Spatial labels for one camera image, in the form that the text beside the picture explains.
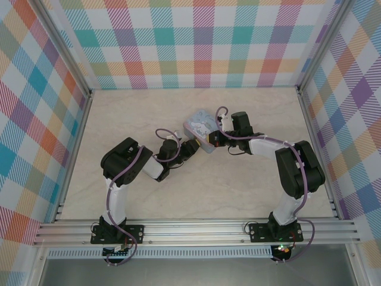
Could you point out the aluminium corner post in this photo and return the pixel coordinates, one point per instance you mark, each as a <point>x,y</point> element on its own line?
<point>65,56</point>
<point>321,47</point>

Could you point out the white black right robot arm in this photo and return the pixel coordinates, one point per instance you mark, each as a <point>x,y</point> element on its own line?
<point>265,149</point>

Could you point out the right controller board with lights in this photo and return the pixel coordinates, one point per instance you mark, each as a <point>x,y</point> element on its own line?
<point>282,251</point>

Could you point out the grey metal panel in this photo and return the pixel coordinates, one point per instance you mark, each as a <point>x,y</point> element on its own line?
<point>193,272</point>

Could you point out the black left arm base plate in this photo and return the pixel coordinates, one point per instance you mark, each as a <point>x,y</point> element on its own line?
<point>135,233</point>

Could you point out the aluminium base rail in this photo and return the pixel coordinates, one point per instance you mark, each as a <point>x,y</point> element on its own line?
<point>193,231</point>

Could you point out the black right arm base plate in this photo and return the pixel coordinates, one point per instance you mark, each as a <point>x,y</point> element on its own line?
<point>259,232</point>

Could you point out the aluminium side rail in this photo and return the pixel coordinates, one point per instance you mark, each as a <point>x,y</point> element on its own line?
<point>73,149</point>
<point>320,149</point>

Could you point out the blue cartoon tin box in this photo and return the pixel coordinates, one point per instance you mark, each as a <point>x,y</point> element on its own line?
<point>199,128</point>

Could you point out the black left controller board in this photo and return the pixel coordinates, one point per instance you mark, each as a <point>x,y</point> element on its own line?
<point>116,253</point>

